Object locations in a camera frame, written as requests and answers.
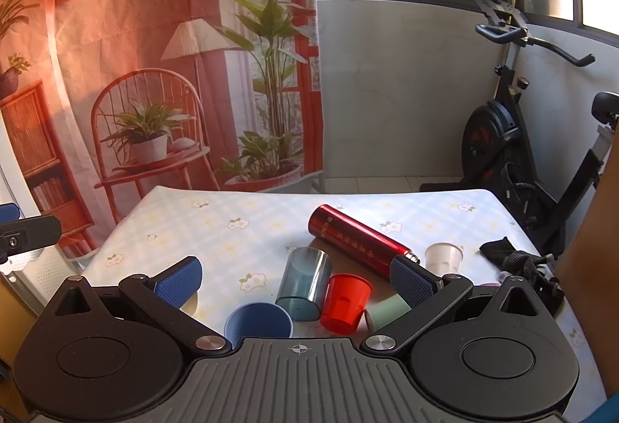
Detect floral checked tablecloth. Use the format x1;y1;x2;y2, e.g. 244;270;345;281
80;185;603;385

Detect red plastic cup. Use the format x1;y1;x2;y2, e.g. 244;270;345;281
320;273;373;333

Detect white plastic cup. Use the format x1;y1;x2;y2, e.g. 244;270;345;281
424;242;464;281

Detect blue cloth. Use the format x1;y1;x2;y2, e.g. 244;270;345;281
578;391;619;423

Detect translucent grey-blue cup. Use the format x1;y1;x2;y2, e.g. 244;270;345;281
275;247;333;322

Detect green cup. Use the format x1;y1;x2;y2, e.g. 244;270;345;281
364;295;412;333

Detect red thermos bottle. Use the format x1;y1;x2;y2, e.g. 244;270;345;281
308;204;421;283

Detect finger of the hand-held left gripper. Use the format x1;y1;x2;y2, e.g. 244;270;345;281
0;204;62;265

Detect printed backdrop cloth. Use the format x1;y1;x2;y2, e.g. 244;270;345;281
0;0;325;259

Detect black cloth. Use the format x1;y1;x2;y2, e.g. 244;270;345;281
480;236;566;315

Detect blue cup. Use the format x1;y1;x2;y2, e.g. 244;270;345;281
224;302;294;349

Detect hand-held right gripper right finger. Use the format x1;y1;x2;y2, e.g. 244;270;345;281
360;255;552;353

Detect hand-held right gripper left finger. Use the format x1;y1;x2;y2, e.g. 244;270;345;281
47;256;233;362

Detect brown wooden board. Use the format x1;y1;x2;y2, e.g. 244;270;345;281
551;171;619;397

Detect black exercise bike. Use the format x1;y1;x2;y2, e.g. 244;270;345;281
420;0;619;254

